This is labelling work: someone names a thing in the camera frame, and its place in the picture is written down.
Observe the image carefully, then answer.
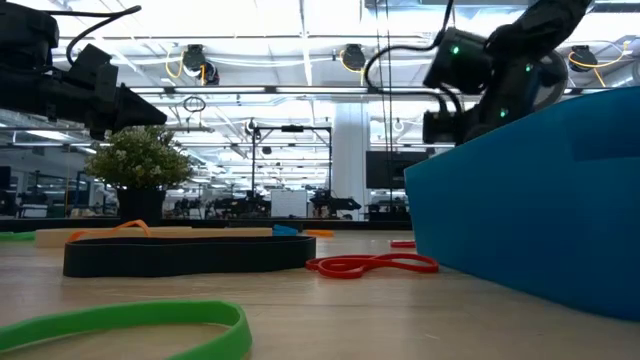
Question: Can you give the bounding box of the large green rubber band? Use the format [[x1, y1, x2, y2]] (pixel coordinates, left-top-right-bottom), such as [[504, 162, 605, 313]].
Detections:
[[0, 299, 253, 360]]

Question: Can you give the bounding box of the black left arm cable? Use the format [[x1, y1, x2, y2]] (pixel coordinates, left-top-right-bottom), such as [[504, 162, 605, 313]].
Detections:
[[44, 3, 144, 64]]

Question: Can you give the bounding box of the wide black rubber band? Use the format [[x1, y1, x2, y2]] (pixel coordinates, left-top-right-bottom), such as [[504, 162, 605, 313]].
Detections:
[[63, 235, 317, 279]]

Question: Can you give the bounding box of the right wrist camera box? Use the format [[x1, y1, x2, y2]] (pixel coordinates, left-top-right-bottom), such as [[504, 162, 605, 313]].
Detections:
[[422, 110, 467, 146]]

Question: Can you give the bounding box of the small green rubber band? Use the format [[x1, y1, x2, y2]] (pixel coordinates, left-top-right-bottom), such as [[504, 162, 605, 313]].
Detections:
[[0, 230, 37, 243]]

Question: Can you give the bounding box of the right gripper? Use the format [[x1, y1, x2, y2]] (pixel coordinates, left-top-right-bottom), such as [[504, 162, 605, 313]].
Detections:
[[463, 116, 502, 145]]

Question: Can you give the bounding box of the black table frame rail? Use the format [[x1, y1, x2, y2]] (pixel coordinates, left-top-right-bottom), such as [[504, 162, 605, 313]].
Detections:
[[0, 217, 413, 233]]

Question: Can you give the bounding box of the whiteboard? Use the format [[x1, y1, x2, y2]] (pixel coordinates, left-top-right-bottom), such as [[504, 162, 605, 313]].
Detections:
[[270, 189, 309, 219]]

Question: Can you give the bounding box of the black hanging cable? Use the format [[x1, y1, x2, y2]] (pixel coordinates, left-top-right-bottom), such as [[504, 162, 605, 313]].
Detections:
[[384, 0, 395, 201], [374, 0, 386, 151]]

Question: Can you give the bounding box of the black monitor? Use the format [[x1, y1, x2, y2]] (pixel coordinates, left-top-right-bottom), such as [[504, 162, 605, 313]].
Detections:
[[365, 150, 430, 190]]

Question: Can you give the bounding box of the potted green plant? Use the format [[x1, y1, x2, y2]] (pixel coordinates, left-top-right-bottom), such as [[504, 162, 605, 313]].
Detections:
[[83, 123, 195, 227]]

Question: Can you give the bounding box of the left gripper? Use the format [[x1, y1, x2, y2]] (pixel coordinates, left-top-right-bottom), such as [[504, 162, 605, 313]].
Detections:
[[62, 72, 168, 136]]

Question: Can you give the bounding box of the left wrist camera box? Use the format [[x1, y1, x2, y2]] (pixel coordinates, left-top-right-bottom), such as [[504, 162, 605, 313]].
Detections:
[[67, 43, 119, 89]]

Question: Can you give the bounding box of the blue plastic bin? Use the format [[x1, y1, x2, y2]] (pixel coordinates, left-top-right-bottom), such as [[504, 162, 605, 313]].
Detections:
[[403, 85, 640, 322]]

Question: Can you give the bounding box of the ceiling cable reel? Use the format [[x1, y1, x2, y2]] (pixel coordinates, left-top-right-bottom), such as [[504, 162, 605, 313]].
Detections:
[[339, 43, 369, 72], [180, 43, 221, 86], [568, 43, 632, 76]]

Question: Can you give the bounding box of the black background frame stand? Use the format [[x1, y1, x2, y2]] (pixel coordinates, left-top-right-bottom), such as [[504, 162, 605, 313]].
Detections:
[[251, 124, 333, 201]]

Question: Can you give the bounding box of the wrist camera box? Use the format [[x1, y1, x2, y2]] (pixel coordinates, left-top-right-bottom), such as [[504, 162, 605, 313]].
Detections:
[[422, 110, 467, 146], [67, 43, 119, 89]]

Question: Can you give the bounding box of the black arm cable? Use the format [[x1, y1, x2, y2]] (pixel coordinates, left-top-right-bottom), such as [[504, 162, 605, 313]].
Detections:
[[44, 3, 144, 64], [363, 0, 456, 119]]

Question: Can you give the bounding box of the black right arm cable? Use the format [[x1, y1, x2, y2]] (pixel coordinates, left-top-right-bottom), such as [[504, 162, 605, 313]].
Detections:
[[363, 0, 456, 119]]

